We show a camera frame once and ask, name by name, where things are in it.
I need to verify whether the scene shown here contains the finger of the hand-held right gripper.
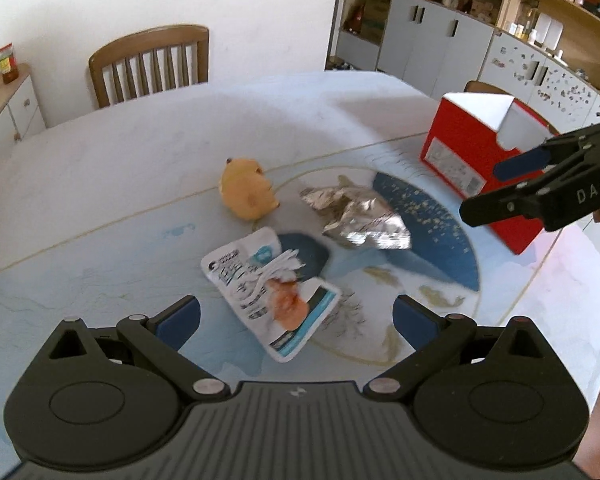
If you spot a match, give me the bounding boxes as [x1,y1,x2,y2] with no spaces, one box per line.
[494,119,600,183]
[458,147,600,229]

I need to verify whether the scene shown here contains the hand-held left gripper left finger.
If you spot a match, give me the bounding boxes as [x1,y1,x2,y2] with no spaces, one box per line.
[46,296,231,403]

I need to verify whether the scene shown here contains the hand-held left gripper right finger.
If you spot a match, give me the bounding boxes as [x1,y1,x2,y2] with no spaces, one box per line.
[362,296,556,403]

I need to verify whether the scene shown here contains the red cardboard box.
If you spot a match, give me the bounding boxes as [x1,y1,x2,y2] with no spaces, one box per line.
[419,91,564,256]

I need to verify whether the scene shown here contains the white patterned desktop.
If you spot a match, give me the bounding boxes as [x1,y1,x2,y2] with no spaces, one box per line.
[0,70,600,480]

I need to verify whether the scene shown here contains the white and blue packet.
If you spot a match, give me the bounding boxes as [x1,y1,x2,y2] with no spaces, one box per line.
[201,226,342,364]

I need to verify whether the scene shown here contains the crumpled silver foil wrapper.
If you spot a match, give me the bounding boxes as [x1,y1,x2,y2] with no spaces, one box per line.
[300,175,412,252]

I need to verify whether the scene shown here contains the white container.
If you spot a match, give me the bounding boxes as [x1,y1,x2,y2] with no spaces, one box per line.
[535,12,564,49]

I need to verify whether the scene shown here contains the glass jar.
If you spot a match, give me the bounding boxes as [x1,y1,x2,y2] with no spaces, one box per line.
[519,0,539,36]

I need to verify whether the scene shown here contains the yellow plush toy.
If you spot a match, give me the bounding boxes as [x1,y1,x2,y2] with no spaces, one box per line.
[219,156,282,221]

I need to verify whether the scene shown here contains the grey door cabinet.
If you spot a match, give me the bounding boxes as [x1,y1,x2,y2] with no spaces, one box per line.
[377,0,496,102]

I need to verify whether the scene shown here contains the tall open wooden shelf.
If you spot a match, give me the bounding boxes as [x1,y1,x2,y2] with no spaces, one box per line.
[325,0,398,72]

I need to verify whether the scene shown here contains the small white side cabinet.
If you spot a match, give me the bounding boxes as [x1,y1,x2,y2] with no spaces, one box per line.
[0,64,47,148]

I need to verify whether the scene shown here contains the red-lidded jar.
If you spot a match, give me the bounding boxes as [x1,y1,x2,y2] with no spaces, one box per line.
[0,42,20,85]

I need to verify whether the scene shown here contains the white coiled cable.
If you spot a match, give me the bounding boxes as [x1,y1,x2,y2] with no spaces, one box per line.
[229,249,307,311]

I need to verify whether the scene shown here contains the wooden wall shelf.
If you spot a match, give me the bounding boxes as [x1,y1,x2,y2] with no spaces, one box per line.
[495,0,600,93]

